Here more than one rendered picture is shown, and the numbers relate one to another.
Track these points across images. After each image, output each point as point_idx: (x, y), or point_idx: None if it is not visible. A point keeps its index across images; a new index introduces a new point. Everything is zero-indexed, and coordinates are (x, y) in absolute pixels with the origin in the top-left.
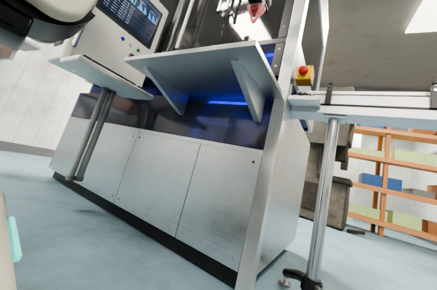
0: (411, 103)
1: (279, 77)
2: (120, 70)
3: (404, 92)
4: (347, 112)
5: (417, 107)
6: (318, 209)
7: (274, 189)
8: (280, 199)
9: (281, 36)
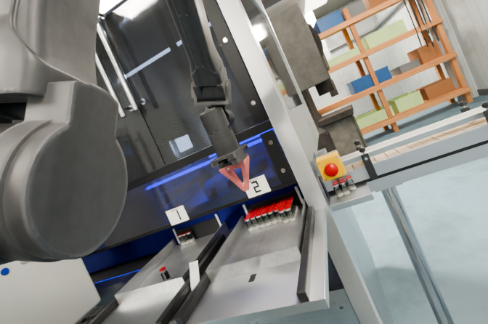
0: (470, 139)
1: (300, 186)
2: (48, 309)
3: (452, 123)
4: (404, 179)
5: (479, 143)
6: (430, 294)
7: (376, 307)
8: (373, 288)
9: (260, 119)
